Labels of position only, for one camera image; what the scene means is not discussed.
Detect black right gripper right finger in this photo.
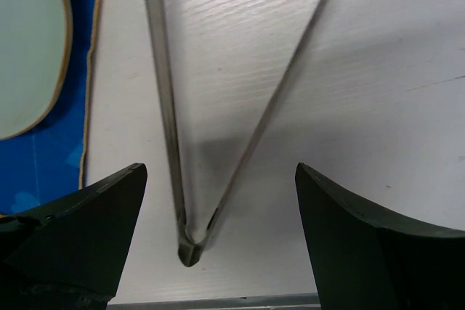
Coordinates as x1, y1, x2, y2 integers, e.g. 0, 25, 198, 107
295, 163, 464, 309

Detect blue printed placemat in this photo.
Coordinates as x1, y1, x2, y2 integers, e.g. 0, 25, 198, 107
1, 0, 101, 215

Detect metal tongs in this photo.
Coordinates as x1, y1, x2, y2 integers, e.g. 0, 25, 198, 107
137, 0, 346, 268

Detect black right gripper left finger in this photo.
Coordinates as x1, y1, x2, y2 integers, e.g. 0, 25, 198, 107
1, 163, 147, 309

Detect green flower plate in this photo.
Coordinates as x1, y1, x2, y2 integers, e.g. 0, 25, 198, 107
1, 0, 73, 139

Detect aluminium table frame rail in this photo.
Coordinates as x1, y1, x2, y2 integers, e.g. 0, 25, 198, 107
107, 293, 321, 310

